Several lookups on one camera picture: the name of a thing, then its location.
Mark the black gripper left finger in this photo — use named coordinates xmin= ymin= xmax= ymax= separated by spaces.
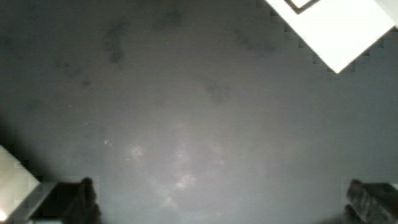
xmin=29 ymin=177 xmax=101 ymax=224

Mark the white foam wall frame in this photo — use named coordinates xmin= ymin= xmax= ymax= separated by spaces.
xmin=0 ymin=146 xmax=55 ymax=224

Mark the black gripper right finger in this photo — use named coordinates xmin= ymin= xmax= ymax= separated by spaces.
xmin=343 ymin=179 xmax=398 ymax=224

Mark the white marker sheet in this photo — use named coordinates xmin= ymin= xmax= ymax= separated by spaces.
xmin=265 ymin=0 xmax=398 ymax=73

